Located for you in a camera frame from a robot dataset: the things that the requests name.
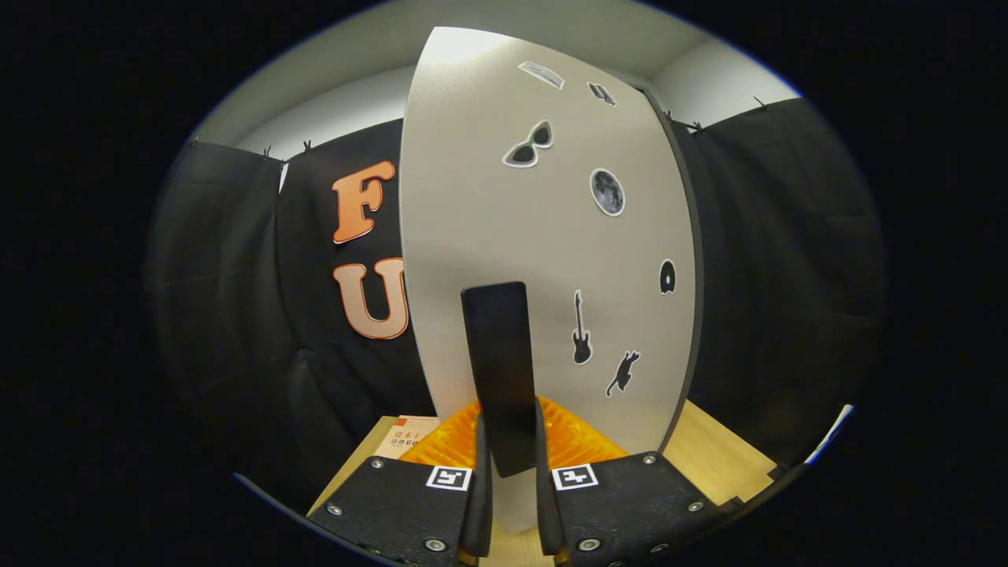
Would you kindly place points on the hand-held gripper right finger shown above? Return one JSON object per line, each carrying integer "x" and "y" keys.
{"x": 549, "y": 512}

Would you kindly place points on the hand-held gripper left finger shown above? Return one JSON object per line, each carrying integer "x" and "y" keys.
{"x": 482, "y": 512}

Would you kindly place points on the beige cover book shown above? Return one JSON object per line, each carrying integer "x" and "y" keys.
{"x": 405, "y": 441}

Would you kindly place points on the black backdrop cloth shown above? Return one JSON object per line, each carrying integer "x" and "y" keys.
{"x": 787, "y": 276}

